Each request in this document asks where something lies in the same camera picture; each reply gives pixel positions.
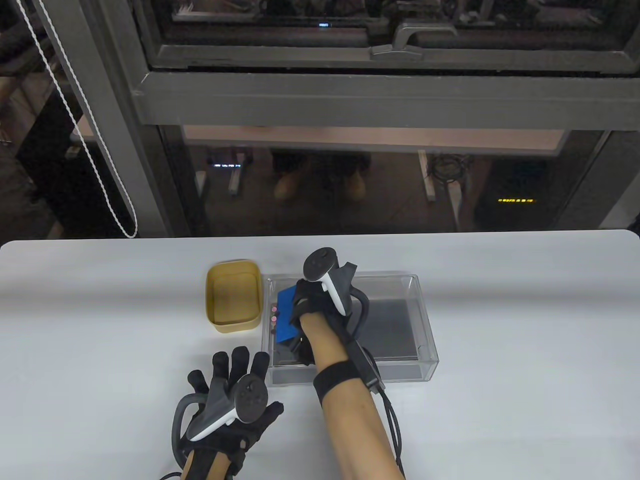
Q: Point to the person's right hand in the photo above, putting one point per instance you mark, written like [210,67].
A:
[312,297]

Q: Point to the person's left hand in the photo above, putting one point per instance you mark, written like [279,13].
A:
[222,372]

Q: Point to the blue plastic scraper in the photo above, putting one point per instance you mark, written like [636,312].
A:
[287,315]

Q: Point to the tan bento box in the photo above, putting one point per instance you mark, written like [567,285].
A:
[235,295]

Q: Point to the clear plastic drawer organizer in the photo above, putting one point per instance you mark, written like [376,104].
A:
[400,320]

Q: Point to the person's left forearm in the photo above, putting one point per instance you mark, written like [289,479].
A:
[200,465]

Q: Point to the person's right forearm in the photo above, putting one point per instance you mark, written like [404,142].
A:
[350,430]

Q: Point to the black white right hand controller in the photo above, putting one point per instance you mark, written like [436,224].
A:
[320,262]

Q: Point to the black white hand controller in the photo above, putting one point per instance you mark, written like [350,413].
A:
[320,262]
[252,397]

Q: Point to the black white left hand controller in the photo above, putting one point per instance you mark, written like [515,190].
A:
[252,397]

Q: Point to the grey metal window frame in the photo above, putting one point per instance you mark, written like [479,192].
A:
[350,95]

